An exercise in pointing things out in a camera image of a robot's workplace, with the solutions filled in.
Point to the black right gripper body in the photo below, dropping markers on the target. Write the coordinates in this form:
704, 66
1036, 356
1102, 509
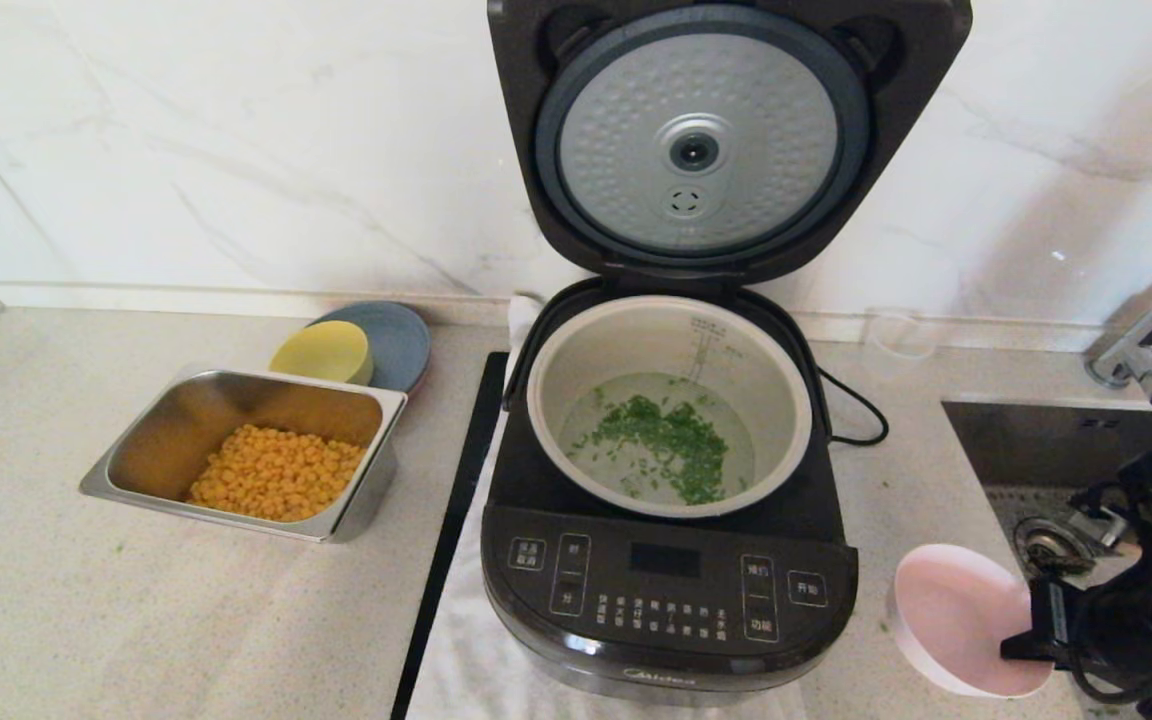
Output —
1116, 630

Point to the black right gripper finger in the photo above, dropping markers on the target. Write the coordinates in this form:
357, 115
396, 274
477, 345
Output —
1021, 647

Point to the pink bowl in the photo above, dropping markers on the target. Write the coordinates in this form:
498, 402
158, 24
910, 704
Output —
946, 620

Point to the chopped green onions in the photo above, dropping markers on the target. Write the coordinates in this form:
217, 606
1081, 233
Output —
666, 445

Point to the black rice cooker lid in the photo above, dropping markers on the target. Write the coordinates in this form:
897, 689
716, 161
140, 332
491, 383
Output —
636, 130

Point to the black Midea rice cooker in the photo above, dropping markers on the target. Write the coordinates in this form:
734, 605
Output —
666, 600

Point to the yellow small bowl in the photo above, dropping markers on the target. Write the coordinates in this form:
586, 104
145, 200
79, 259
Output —
321, 355

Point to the metal sink drain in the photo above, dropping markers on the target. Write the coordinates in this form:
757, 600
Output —
1041, 545

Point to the clear measuring cup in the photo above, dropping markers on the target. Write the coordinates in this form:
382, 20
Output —
896, 340

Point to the white terry towel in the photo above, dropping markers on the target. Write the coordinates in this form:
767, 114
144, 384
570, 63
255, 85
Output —
456, 650

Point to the black flat strip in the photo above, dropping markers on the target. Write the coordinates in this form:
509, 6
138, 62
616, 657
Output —
456, 520

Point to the blue grey plate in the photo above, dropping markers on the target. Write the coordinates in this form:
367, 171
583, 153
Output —
401, 340

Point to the yellow corn kernels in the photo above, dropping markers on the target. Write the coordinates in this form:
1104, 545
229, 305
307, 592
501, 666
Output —
276, 475

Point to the stainless steel tray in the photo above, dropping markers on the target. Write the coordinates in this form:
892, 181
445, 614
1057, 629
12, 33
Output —
186, 420

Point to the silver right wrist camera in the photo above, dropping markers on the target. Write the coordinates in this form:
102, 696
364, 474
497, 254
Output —
1101, 527

